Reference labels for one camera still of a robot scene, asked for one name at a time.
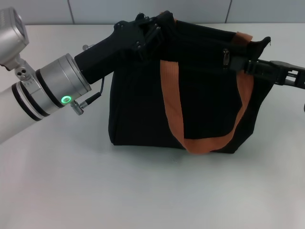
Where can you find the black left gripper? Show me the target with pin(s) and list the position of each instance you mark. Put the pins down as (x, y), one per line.
(109, 52)

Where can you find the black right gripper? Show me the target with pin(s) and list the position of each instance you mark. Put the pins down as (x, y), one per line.
(290, 74)

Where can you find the silver zipper pull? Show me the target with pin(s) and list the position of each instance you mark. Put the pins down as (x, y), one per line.
(226, 58)

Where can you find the silver metal connector plug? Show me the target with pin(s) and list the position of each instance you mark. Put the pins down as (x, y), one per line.
(87, 47)

